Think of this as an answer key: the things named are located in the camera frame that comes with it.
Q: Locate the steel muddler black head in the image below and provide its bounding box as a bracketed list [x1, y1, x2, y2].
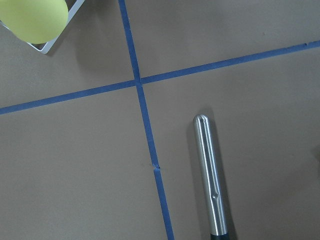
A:
[193, 114, 230, 240]

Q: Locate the white wire cup rack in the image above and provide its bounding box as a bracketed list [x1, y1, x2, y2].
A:
[0, 0, 86, 55]

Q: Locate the yellow cup on rack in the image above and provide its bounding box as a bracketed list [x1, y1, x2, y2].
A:
[0, 0, 69, 45]

